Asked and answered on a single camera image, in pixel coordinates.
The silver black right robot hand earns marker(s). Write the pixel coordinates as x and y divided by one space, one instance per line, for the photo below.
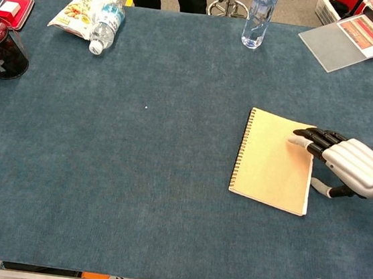
355 162

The kraft cover spiral notebook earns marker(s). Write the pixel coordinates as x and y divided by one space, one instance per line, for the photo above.
268 162

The grey frosted plastic sheet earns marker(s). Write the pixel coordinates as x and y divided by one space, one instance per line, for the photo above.
332 45

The orange printed paper card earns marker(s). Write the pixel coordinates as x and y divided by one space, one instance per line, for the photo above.
364 30

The white plastic basket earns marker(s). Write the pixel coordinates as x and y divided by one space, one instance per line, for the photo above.
326 7

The clear plastic water bottle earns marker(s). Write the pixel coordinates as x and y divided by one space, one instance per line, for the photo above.
255 19

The black chrome stool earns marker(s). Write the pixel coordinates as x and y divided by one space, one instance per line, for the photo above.
229 3

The white-capped clear water bottle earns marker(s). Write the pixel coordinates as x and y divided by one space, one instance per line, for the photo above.
104 29

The white yellow snack bag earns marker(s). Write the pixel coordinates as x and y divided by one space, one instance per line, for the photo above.
76 9

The black mesh cup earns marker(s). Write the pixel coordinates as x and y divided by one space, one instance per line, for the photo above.
10 62

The red tray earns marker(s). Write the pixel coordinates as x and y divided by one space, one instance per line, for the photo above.
24 13

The small white box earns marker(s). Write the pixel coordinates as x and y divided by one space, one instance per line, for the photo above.
8 7

